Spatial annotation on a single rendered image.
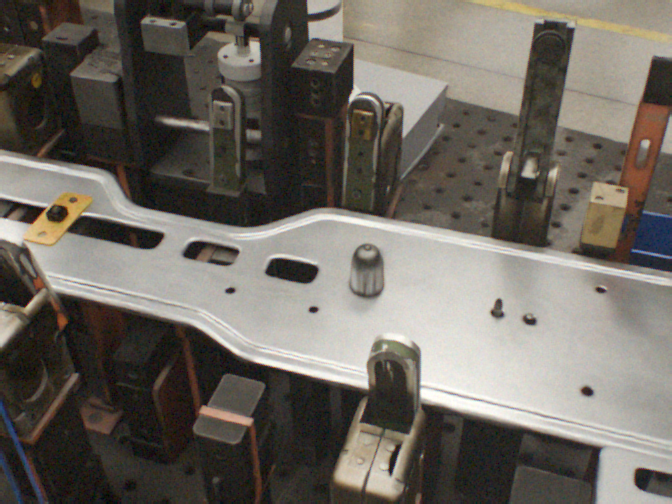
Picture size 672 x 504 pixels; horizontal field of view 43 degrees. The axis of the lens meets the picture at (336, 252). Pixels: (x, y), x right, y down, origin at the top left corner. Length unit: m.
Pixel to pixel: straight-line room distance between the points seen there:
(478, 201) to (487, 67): 1.89
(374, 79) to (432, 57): 1.79
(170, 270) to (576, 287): 0.39
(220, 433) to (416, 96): 0.91
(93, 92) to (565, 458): 0.71
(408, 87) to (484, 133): 0.18
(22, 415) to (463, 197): 0.86
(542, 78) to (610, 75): 2.50
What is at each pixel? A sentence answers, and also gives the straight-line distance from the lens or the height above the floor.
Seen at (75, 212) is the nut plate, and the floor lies 1.00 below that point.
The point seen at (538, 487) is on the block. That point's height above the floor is 0.98.
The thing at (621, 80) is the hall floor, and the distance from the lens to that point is 3.31.
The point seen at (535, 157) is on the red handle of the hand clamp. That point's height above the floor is 1.08.
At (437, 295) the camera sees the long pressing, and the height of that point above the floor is 1.00.
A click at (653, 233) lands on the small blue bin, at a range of 1.34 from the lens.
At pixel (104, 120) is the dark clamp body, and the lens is 1.06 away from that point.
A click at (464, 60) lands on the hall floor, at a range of 3.32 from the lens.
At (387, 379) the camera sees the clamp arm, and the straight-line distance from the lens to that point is 0.63.
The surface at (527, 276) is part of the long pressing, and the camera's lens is 0.85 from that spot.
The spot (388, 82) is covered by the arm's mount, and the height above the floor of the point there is 0.80.
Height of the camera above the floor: 1.56
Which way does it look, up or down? 41 degrees down
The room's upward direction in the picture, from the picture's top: 1 degrees counter-clockwise
